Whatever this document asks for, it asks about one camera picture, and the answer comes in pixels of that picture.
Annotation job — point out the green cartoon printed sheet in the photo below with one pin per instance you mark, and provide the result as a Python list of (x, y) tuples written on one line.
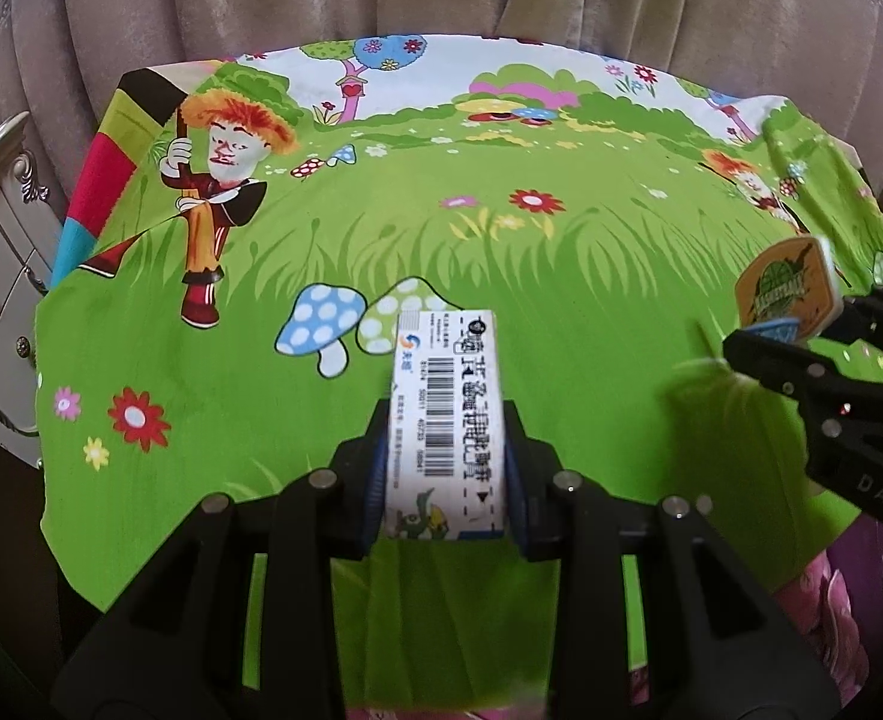
[(561, 300)]

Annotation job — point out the white barcode box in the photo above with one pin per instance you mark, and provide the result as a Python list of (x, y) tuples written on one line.
[(445, 420)]

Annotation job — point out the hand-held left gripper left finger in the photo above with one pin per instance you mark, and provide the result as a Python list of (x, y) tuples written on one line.
[(375, 487)]

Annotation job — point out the orange basketball badge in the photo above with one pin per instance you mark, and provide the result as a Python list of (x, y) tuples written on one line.
[(782, 285)]

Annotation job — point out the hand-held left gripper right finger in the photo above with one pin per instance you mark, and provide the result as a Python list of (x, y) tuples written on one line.
[(514, 487)]

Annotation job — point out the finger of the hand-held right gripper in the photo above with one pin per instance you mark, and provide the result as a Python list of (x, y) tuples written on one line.
[(880, 311), (775, 331)]

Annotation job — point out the pinkish brown curtain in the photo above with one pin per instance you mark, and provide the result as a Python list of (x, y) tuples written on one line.
[(186, 0), (749, 7)]

